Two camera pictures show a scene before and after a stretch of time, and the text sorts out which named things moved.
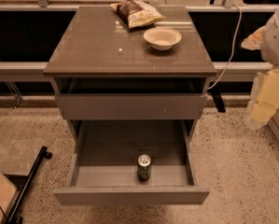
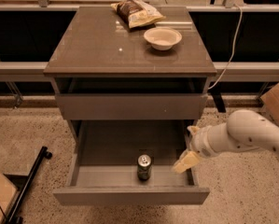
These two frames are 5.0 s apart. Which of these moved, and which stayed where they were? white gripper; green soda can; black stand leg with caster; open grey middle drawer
Moved: white gripper
Stayed: black stand leg with caster; open grey middle drawer; green soda can
